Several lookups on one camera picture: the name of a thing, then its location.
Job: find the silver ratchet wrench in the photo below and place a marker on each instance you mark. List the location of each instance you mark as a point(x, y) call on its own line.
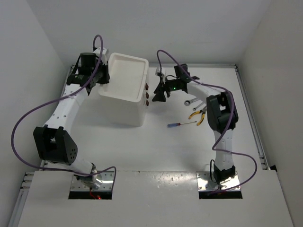
point(190, 101)

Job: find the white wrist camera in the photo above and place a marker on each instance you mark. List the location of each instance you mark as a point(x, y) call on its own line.
point(103, 53)
point(160, 72)

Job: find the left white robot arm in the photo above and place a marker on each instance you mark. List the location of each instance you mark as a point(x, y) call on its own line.
point(53, 140)

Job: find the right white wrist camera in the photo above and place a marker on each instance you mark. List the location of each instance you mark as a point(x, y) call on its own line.
point(160, 72)

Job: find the yellow handled pliers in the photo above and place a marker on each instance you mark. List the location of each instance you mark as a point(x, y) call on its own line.
point(201, 112)

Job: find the white drawer cabinet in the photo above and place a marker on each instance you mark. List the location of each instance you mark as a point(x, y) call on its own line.
point(123, 99)

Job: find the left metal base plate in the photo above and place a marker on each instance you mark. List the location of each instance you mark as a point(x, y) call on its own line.
point(102, 182)

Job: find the blue handled screwdriver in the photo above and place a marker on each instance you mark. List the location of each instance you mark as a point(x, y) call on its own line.
point(172, 125)

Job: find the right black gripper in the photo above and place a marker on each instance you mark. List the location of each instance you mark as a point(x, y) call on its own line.
point(159, 91)

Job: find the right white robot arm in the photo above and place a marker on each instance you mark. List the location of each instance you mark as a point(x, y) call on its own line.
point(221, 113)

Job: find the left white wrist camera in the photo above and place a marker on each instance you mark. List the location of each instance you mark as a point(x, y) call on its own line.
point(103, 53)

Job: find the small silver wrench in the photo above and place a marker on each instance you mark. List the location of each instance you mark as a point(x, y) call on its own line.
point(198, 106)

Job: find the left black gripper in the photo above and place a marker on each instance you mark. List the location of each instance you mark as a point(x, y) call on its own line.
point(105, 68)

